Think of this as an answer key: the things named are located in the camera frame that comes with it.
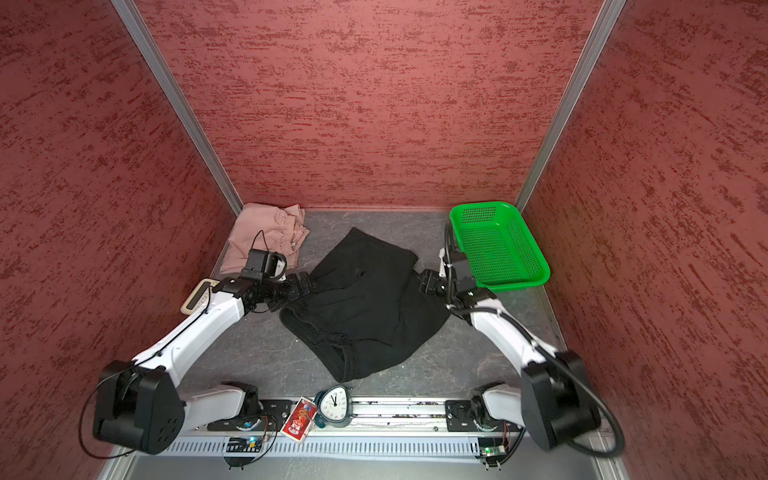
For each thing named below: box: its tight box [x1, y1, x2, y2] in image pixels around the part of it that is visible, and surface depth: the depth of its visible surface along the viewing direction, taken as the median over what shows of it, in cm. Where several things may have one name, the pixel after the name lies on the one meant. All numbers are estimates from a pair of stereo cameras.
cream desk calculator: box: [181, 278, 220, 315], surface depth 96 cm
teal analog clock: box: [314, 384, 353, 428], surface depth 74 cm
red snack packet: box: [280, 397, 318, 443], surface depth 73 cm
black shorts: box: [280, 228, 450, 383], surface depth 91 cm
